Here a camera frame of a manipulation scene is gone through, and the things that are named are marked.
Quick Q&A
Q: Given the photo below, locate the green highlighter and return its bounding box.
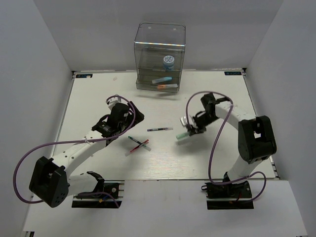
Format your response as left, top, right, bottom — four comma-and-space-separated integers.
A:
176, 131, 192, 141

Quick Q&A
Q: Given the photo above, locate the orange cap highlighter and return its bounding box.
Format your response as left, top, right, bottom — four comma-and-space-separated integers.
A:
157, 84, 178, 89

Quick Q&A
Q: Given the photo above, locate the blue highlighter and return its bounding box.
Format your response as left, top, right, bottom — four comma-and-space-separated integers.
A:
152, 77, 172, 84

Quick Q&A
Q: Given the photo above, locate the blue cleaning gel jar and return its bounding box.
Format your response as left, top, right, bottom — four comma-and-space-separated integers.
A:
163, 55, 175, 70

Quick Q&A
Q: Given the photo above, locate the clear acrylic organizer lid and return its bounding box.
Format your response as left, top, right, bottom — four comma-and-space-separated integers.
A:
133, 22, 186, 72

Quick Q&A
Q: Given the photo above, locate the clear drawer organizer box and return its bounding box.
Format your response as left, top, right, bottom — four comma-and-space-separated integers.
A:
134, 46, 185, 93

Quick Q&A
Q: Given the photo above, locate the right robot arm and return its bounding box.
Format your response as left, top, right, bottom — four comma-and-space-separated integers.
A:
183, 91, 277, 197

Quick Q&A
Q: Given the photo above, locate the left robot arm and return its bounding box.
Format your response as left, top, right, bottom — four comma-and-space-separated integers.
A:
29, 102, 145, 208

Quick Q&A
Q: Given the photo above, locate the purple ink gel pen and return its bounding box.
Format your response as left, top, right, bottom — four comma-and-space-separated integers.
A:
147, 127, 173, 132

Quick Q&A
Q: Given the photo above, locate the red ink gel pen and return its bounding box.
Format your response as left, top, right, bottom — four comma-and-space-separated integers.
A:
125, 139, 151, 157

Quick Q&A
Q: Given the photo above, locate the green ink gel pen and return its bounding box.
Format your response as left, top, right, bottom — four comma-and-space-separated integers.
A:
128, 136, 151, 151

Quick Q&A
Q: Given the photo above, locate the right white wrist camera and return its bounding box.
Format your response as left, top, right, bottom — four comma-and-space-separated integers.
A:
180, 116, 190, 127

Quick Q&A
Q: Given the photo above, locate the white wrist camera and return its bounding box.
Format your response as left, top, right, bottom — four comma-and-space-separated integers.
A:
180, 116, 190, 127
106, 96, 121, 110

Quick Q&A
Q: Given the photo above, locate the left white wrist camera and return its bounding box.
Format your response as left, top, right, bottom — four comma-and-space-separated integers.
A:
106, 96, 121, 110

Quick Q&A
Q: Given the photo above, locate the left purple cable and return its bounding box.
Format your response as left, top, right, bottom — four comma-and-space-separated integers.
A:
12, 95, 136, 207

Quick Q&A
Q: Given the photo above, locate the purple cable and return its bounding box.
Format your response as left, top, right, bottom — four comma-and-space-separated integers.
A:
12, 95, 136, 207
185, 91, 267, 203

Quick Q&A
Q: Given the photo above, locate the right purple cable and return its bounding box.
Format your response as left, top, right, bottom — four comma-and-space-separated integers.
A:
185, 91, 267, 203

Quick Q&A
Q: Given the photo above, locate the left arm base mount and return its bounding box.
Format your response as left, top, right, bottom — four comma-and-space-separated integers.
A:
72, 181, 125, 209

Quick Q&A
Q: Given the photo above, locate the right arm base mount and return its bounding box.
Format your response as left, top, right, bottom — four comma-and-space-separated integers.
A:
201, 181, 254, 210

